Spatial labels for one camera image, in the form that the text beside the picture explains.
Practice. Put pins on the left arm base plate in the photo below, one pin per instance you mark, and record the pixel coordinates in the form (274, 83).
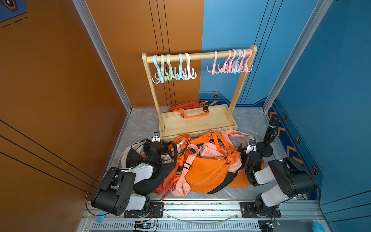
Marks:
(155, 208)

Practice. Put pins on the green circuit board left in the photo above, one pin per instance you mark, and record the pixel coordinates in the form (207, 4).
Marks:
(144, 226)

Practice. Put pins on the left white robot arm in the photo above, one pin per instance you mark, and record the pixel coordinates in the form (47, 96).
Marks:
(145, 166)

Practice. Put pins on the light blue hook leftmost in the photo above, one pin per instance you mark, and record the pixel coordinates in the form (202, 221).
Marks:
(160, 75)

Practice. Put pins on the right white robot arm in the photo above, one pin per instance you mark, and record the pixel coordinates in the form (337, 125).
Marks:
(291, 177)

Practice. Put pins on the wooden clothes rack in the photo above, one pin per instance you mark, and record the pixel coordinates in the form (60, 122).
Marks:
(177, 67)

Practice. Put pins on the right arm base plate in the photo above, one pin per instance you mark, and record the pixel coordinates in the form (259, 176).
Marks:
(259, 210)

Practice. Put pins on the black crescent bag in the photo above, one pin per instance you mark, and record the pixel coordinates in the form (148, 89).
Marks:
(228, 179)

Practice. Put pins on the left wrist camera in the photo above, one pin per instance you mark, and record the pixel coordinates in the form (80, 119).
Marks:
(156, 137)

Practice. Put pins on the circuit board right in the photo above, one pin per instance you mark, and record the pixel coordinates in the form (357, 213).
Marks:
(268, 225)

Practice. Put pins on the black strap bag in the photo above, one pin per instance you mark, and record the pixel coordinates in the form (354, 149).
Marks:
(150, 184)

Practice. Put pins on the blue sponge block left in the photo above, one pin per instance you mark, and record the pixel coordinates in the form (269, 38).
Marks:
(101, 216)

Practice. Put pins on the beige crescent bag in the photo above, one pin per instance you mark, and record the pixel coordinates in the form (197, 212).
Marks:
(133, 155)

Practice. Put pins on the orange crescent bag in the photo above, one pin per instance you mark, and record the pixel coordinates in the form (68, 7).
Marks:
(241, 180)
(206, 174)

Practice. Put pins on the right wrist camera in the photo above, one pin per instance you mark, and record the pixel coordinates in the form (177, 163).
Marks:
(251, 146)

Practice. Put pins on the pink hook rightmost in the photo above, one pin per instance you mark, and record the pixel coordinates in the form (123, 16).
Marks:
(248, 61)

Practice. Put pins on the dark orange waist bag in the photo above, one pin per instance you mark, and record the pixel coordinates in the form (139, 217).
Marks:
(180, 108)

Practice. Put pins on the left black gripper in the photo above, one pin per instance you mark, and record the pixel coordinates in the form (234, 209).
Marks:
(147, 147)

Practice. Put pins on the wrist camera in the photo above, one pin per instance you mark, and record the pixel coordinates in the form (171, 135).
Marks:
(251, 146)
(156, 137)

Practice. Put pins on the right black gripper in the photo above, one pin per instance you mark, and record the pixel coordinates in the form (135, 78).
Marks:
(242, 151)

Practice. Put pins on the pink hook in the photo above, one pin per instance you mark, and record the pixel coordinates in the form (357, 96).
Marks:
(245, 54)
(248, 61)

